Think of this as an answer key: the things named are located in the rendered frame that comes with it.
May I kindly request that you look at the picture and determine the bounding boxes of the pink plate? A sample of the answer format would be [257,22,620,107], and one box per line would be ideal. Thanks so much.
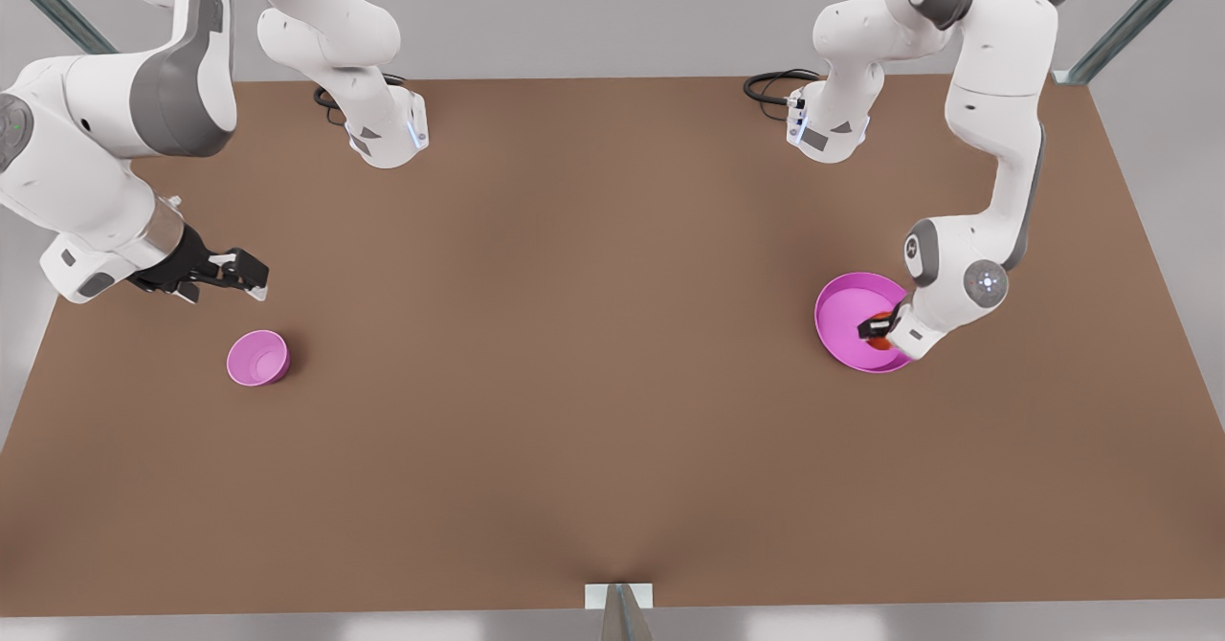
[814,272,921,374]

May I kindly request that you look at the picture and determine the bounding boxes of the pink bowl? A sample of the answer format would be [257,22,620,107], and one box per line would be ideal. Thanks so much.
[227,329,291,387]

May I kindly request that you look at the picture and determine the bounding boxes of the black cable loop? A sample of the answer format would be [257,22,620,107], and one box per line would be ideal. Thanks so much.
[314,73,409,127]
[744,69,824,123]

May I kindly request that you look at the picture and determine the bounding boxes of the silver frame post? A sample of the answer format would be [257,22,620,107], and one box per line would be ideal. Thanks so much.
[1052,0,1223,86]
[585,582,656,641]
[0,0,118,55]

